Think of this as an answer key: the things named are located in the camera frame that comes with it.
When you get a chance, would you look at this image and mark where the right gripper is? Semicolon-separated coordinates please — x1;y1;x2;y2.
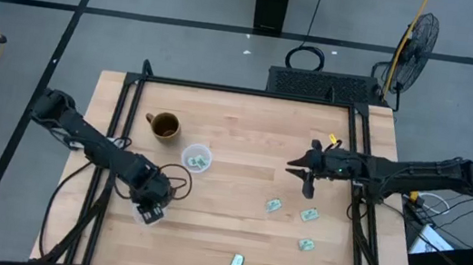
281;135;349;204

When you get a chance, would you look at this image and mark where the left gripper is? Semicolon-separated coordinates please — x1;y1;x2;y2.
126;162;179;229

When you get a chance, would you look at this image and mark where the clear plastic cup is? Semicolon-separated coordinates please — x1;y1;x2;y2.
178;141;215;177
128;199;168;230

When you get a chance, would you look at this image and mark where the black perforated computer case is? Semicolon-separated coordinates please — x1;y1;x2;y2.
265;64;391;109

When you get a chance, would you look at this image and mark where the brown ceramic mug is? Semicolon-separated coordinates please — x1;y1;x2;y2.
143;109;184;144

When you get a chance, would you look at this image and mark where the black floor fan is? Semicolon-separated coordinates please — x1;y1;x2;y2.
366;5;442;116

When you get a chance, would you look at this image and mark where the black metal table frame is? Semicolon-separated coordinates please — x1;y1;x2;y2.
35;49;441;265

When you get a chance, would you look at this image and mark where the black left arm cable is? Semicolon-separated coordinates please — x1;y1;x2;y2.
36;155;96;264

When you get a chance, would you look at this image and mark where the coiled black cable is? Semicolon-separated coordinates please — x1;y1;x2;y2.
283;0;333;74

